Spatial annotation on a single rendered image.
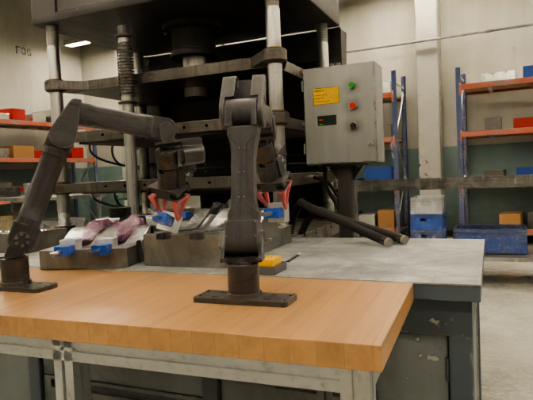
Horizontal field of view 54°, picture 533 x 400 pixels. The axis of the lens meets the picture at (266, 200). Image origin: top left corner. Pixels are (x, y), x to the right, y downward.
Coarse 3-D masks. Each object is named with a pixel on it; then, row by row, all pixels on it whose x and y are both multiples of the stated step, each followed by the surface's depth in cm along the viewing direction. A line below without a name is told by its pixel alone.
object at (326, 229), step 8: (296, 224) 261; (312, 224) 257; (320, 224) 256; (328, 224) 254; (336, 224) 265; (296, 232) 227; (312, 232) 228; (320, 232) 240; (328, 232) 252; (336, 232) 264
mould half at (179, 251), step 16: (192, 224) 168; (272, 224) 168; (144, 240) 148; (160, 240) 146; (176, 240) 144; (192, 240) 142; (208, 240) 140; (272, 240) 168; (288, 240) 181; (144, 256) 148; (160, 256) 146; (176, 256) 144; (192, 256) 142; (208, 256) 140
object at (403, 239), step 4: (352, 220) 186; (356, 220) 185; (360, 224) 182; (364, 224) 181; (368, 224) 180; (368, 228) 178; (372, 228) 177; (376, 228) 176; (380, 228) 175; (380, 232) 174; (384, 232) 173; (388, 232) 172; (392, 232) 171; (388, 236) 171; (392, 236) 170; (396, 236) 168; (400, 236) 167; (404, 236) 167; (396, 240) 169; (400, 240) 167; (404, 240) 166
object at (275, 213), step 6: (270, 204) 146; (276, 204) 145; (282, 204) 145; (288, 204) 147; (264, 210) 143; (270, 210) 142; (276, 210) 141; (282, 210) 144; (288, 210) 147; (264, 216) 137; (270, 216) 142; (276, 216) 141; (282, 216) 144; (288, 216) 147
